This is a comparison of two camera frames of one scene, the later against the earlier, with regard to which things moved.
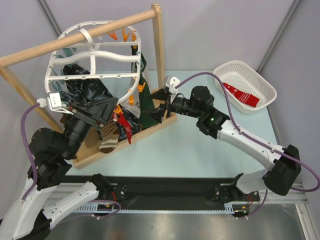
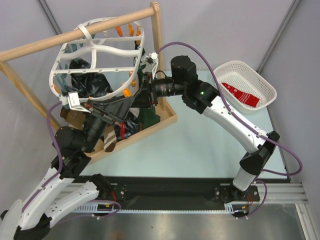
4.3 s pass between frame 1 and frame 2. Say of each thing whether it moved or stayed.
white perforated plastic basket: stayed
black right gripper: moved
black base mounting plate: stayed
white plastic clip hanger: moved
